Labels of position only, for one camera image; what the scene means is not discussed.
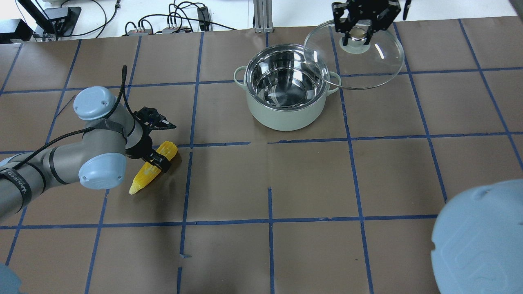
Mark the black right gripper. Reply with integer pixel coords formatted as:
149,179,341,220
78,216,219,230
332,0,401,45

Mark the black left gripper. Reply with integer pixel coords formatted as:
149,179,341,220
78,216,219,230
125,107,177,173

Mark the yellow corn cob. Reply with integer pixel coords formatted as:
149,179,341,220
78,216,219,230
129,141,178,195

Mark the glass pot lid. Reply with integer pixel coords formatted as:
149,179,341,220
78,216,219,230
303,20,405,91

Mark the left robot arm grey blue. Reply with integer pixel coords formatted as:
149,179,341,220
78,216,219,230
0,86,175,221

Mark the pale green cooking pot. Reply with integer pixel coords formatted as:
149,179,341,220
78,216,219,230
233,44,342,131

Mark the aluminium frame post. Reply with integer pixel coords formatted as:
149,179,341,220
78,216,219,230
253,0,274,33

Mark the black cables bundle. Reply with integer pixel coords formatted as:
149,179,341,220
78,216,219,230
123,0,237,36

